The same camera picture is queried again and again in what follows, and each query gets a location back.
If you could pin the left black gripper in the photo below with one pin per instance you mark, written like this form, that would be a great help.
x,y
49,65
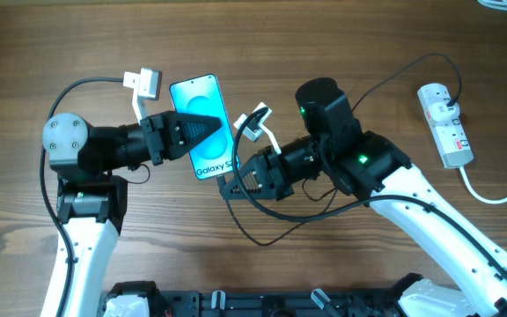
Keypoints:
x,y
165,136

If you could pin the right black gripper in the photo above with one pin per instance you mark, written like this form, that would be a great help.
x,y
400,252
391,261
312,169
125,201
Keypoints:
x,y
282,183

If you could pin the teal Galaxy smartphone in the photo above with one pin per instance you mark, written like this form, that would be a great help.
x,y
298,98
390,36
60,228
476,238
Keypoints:
x,y
212,135

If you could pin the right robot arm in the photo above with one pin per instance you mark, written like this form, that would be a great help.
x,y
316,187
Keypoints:
x,y
380,176

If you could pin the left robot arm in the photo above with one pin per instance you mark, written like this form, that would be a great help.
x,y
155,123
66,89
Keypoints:
x,y
92,202

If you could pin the white charger plug adapter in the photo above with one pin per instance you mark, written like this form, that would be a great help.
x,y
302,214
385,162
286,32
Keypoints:
x,y
439,112

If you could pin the white power strip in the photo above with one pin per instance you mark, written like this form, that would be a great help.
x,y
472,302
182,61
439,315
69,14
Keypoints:
x,y
450,138

